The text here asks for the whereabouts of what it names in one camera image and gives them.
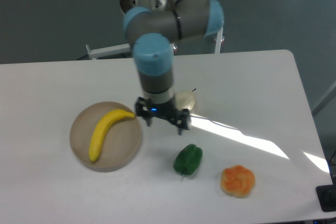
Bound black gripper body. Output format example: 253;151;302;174
147;96;178;122

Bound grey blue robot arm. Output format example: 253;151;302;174
123;0;224;131

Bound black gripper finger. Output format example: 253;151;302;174
170;109;191;135
134;97;155;126

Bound orange glazed bread roll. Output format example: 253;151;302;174
220;165;256;198

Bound white metal frame bar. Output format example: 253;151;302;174
86;44;131;59

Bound green bell pepper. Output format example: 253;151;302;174
173;144;203;176

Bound yellow banana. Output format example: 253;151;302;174
88;109;135;163

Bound white upright post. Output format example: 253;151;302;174
214;27;225;54

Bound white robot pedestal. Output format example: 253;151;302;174
120;0;174;14

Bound black device at edge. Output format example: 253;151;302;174
316;185;335;212

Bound round beige wooden plate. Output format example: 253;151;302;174
70;101;142;172

